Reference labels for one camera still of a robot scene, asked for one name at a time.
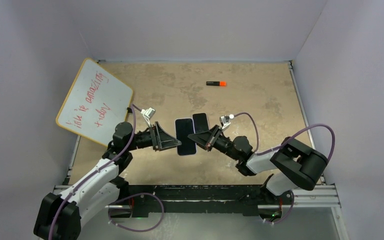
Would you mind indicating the aluminium frame rail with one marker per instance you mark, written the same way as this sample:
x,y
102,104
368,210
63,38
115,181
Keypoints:
x,y
323,196

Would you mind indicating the orange black marker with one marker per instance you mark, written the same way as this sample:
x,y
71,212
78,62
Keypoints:
x,y
216,83

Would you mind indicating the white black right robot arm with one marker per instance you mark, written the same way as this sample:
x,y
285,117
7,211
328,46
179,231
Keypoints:
x,y
299,165

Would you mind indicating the yellow-framed whiteboard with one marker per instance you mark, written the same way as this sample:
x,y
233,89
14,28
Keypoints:
x,y
97,101

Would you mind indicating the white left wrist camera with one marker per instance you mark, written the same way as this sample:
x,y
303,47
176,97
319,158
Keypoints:
x,y
147,114

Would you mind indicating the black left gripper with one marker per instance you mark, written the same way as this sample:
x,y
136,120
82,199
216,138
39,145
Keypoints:
x,y
160,140

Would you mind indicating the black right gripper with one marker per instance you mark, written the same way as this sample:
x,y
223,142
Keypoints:
x,y
207,139

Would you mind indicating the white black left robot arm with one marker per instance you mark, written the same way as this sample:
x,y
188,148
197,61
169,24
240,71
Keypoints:
x,y
89,185

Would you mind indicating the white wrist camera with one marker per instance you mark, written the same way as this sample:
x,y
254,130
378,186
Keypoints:
x,y
147,114
225,121

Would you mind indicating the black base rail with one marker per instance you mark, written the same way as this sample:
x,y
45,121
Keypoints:
x,y
247,200

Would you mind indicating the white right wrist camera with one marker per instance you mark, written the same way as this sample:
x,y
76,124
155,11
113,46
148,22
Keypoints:
x,y
225,121

